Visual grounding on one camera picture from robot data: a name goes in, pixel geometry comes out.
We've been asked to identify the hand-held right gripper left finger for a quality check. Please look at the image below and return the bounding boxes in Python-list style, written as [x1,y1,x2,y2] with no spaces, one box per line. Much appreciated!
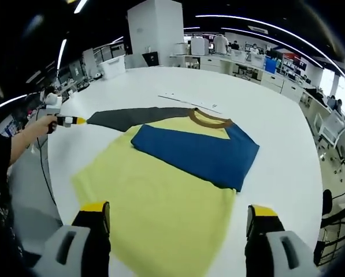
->
[33,201,112,277]

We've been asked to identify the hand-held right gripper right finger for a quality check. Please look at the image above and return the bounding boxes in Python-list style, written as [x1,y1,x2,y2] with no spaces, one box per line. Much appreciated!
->
[245,204,320,277]

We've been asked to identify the yellow grey blue garment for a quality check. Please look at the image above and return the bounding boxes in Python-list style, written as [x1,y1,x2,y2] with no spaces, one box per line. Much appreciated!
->
[71,106,261,277]

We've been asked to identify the person's left hand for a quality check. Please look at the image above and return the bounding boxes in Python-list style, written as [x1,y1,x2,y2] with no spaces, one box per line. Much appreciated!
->
[41,114,60,135]

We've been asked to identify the straight ceiling light strip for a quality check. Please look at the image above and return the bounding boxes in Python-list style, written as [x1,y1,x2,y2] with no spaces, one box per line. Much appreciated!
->
[73,0,88,14]
[57,39,68,70]

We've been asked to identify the white storage bin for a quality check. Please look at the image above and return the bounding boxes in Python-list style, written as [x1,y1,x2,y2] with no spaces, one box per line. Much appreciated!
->
[98,55,126,78]

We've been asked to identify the black stand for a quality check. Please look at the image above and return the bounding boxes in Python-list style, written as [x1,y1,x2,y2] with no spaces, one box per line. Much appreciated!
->
[313,184,345,266]

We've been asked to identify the black leaning panel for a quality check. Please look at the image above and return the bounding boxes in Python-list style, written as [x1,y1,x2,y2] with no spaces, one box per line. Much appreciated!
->
[142,51,159,68]

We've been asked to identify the white flat strip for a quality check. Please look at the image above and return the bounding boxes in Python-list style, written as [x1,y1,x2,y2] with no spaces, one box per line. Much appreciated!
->
[157,93,222,114]

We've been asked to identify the white square pillar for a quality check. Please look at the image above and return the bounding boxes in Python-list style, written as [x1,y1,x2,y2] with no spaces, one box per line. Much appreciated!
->
[127,0,185,69]

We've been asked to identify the white office chair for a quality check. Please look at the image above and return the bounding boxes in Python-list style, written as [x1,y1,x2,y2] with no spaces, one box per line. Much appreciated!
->
[315,109,345,149]

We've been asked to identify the white box appliance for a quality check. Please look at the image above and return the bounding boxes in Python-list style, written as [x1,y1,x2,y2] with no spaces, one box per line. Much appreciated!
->
[191,37,209,55]

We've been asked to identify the white counter cabinets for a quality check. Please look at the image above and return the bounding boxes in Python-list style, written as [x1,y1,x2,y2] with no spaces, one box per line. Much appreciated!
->
[169,53,305,103]

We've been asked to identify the blue bin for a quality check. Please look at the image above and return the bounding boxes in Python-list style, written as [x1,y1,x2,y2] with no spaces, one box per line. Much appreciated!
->
[264,56,277,74]

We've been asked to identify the long curved ceiling light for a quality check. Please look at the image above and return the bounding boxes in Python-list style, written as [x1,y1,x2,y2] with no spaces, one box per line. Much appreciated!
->
[221,27,325,69]
[195,14,345,77]

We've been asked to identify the black cable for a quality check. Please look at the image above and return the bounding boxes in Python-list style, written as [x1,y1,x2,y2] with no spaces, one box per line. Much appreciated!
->
[33,126,59,208]

